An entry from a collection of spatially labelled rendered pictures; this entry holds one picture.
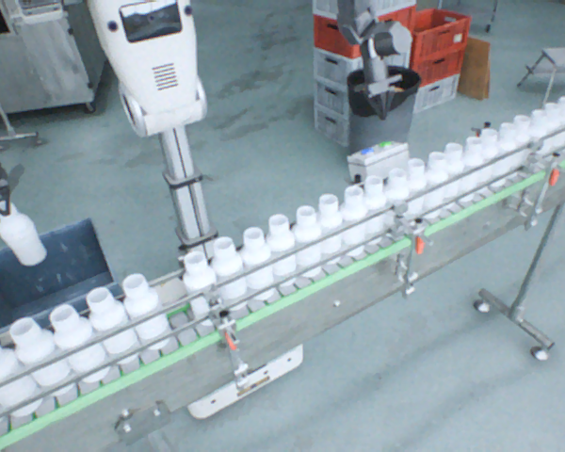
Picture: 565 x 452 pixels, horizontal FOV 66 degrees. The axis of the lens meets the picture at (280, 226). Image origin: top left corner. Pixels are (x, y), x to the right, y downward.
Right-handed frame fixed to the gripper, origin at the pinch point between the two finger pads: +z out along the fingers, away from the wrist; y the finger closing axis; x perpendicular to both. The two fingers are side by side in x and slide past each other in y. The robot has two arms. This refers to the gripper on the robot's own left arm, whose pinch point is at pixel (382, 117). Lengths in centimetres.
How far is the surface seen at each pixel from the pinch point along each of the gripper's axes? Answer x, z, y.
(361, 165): -1.4, 9.5, -10.1
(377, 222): -16.6, 18.2, -18.9
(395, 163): -3.6, 11.7, -1.3
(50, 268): 47, 20, -90
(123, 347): -16, 20, -77
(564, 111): -17, 11, 46
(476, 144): -19.0, 9.2, 10.4
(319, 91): 203, 15, 104
